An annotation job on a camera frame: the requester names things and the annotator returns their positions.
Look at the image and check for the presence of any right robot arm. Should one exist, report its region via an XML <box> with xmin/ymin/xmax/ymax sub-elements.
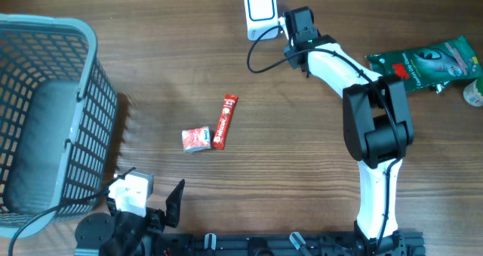
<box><xmin>279</xmin><ymin>7</ymin><xmax>414</xmax><ymax>255</ymax></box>

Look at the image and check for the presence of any grey plastic mesh basket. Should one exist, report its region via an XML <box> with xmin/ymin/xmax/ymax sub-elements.
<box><xmin>1</xmin><ymin>14</ymin><xmax>118</xmax><ymax>238</ymax></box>

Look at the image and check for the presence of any white barcode scanner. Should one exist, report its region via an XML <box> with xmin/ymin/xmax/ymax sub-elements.
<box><xmin>244</xmin><ymin>0</ymin><xmax>278</xmax><ymax>41</ymax></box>

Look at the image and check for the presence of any red stick sachet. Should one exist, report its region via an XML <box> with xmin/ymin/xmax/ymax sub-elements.
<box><xmin>212</xmin><ymin>94</ymin><xmax>238</xmax><ymax>150</ymax></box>

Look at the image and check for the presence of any red white snack packet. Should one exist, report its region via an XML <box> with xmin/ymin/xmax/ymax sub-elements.
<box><xmin>182</xmin><ymin>126</ymin><xmax>211</xmax><ymax>153</ymax></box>

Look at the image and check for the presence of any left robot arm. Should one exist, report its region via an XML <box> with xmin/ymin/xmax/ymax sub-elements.
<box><xmin>74</xmin><ymin>180</ymin><xmax>185</xmax><ymax>256</ymax></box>

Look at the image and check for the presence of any green 3M package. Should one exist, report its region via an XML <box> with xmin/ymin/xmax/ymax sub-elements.
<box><xmin>366</xmin><ymin>35</ymin><xmax>482</xmax><ymax>92</ymax></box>

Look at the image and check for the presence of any green lid jar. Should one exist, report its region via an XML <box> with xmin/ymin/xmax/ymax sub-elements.
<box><xmin>463</xmin><ymin>77</ymin><xmax>482</xmax><ymax>107</ymax></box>

